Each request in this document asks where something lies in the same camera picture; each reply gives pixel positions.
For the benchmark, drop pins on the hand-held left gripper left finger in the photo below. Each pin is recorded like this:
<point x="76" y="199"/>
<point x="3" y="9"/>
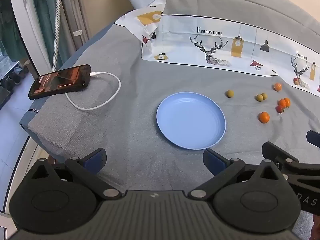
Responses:
<point x="96" y="160"/>

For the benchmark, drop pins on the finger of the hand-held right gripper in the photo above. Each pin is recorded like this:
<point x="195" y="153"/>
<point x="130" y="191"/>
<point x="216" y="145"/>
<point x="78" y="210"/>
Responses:
<point x="268" y="150"/>
<point x="313" y="137"/>

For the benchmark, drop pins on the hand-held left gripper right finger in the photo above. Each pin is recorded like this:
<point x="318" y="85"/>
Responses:
<point x="215" y="162"/>

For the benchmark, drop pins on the small orange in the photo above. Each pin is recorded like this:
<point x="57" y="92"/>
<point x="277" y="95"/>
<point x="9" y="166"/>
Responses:
<point x="282" y="103"/>
<point x="264" y="117"/>
<point x="277" y="87"/>

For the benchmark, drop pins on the red cherry tomato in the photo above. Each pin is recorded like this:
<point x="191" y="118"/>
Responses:
<point x="280" y="109"/>

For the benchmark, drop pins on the large orange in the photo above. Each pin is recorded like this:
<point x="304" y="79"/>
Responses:
<point x="288" y="102"/>

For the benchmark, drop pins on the blue plate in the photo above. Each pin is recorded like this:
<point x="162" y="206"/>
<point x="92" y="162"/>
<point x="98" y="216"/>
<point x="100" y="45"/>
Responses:
<point x="190" y="120"/>

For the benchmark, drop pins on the black smartphone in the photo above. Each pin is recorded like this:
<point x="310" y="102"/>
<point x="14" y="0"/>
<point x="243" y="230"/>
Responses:
<point x="60" y="81"/>

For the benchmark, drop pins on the dark shoe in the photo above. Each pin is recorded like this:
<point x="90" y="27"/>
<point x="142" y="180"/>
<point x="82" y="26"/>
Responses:
<point x="10" y="83"/>
<point x="20" y="72"/>

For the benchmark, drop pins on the white deer print cloth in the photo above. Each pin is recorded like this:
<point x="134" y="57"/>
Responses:
<point x="180" y="45"/>

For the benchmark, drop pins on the white curtain clip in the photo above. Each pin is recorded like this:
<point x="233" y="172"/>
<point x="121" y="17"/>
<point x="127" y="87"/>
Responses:
<point x="77" y="33"/>

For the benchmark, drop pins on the beige curtain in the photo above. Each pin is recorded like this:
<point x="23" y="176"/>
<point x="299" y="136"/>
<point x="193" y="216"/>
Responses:
<point x="72" y="10"/>

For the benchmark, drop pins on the grey quilt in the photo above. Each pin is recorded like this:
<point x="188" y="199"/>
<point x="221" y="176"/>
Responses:
<point x="225" y="0"/>

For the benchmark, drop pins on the garment steamer stand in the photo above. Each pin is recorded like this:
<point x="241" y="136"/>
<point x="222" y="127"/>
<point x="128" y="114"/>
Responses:
<point x="42" y="5"/>

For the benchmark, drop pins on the white door frame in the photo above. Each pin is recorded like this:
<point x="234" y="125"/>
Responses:
<point x="27" y="17"/>

